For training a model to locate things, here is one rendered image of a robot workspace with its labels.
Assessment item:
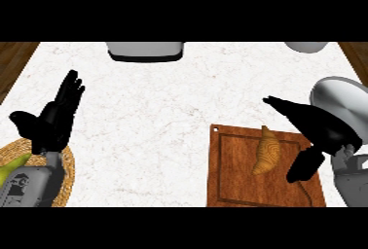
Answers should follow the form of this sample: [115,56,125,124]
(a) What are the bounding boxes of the grey metal pan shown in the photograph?
[308,76,368,143]

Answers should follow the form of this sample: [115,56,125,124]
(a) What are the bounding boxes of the round wicker placemat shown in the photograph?
[0,137,78,208]

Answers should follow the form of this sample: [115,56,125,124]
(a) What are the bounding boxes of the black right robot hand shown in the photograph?
[261,95,363,184]

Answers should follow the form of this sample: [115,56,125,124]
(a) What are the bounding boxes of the brown wooden cutting board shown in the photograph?
[205,124,327,208]

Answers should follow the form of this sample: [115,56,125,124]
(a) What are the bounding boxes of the yellow-green pear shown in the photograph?
[0,153,33,189]

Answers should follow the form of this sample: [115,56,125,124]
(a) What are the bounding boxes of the pale grey rounded object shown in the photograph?
[283,42,330,54]

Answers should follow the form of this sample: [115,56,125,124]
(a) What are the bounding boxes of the golden brown croissant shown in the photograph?
[251,124,282,176]

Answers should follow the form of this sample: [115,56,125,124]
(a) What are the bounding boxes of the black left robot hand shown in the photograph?
[8,69,85,156]

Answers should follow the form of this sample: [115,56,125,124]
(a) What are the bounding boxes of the grey appliance with black base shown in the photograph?
[104,42,184,63]

